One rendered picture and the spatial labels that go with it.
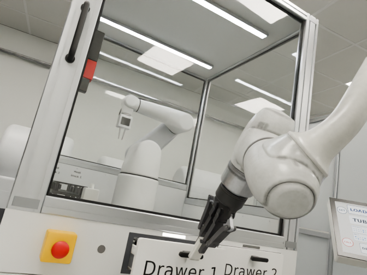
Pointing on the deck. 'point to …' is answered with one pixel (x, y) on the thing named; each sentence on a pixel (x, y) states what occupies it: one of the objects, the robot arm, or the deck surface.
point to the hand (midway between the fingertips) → (199, 249)
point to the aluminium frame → (48, 154)
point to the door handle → (78, 32)
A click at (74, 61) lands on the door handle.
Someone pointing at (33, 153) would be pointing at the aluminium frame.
